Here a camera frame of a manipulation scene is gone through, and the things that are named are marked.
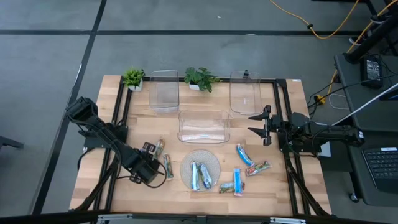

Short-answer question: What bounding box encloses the black laptop keyboard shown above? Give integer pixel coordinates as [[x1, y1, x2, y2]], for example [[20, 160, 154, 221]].
[[361, 146, 398, 194]]

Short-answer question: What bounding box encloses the green brown granola bar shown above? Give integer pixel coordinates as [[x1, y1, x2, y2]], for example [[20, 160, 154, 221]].
[[153, 138, 166, 161], [162, 153, 175, 181]]

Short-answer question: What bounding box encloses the clear plastic bin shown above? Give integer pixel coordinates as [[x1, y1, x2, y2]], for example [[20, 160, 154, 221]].
[[149, 69, 180, 113], [229, 70, 264, 116], [177, 110, 231, 146]]

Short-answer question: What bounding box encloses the pale blue white granola bar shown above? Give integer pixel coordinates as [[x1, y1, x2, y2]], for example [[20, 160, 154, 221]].
[[190, 161, 201, 192]]

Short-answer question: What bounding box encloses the yellow extension cable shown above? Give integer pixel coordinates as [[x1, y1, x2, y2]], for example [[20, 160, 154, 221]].
[[269, 0, 398, 105]]

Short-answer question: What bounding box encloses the round woven grey mat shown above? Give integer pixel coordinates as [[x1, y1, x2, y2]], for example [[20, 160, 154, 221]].
[[180, 149, 222, 192]]

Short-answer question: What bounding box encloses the red green granola bar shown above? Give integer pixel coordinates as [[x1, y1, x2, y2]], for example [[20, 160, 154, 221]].
[[218, 181, 246, 195], [244, 160, 272, 177]]

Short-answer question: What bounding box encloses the white cable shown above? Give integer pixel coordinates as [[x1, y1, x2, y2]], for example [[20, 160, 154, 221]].
[[331, 83, 398, 126]]

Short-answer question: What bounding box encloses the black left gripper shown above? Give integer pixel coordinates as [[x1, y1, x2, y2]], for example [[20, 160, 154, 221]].
[[129, 141, 161, 186]]

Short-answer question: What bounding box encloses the black aluminium table frame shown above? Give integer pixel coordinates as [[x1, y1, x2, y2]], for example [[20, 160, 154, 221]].
[[70, 75, 333, 224]]

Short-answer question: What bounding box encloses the black desk leg beam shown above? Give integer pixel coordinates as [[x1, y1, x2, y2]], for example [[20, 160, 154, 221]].
[[346, 14, 398, 65]]

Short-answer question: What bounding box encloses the black chair leg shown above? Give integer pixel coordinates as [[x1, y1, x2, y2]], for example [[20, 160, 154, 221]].
[[0, 135, 24, 150]]

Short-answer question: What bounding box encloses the dark grey side desk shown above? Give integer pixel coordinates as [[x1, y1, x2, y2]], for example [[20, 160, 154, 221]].
[[334, 52, 398, 206]]

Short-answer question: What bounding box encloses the grass plant in white pot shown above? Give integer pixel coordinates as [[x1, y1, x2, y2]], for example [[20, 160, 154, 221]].
[[123, 67, 146, 92]]

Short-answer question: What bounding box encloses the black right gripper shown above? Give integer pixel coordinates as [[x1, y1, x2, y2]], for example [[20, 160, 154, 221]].
[[247, 105, 283, 147]]

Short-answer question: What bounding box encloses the black power adapter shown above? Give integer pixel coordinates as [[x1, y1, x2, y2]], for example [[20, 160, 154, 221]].
[[359, 55, 384, 90]]

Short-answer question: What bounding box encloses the bright blue granola bar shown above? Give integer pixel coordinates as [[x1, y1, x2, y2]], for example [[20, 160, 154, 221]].
[[235, 143, 256, 168], [233, 167, 243, 197]]

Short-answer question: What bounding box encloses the leafy plant in white pot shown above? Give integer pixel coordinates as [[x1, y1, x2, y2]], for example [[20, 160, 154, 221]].
[[183, 67, 221, 93]]

